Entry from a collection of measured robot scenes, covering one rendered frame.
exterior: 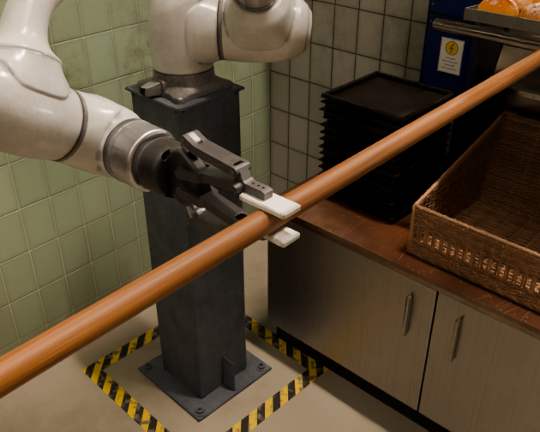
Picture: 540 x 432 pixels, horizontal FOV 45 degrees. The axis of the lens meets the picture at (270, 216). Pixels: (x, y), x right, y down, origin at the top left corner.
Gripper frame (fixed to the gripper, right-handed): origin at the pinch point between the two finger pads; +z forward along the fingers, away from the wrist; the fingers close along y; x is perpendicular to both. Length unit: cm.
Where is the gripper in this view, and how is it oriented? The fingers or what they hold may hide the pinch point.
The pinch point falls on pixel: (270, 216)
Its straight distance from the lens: 75.7
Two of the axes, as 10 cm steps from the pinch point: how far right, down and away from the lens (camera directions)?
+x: -6.7, 3.9, -6.4
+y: -0.1, 8.5, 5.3
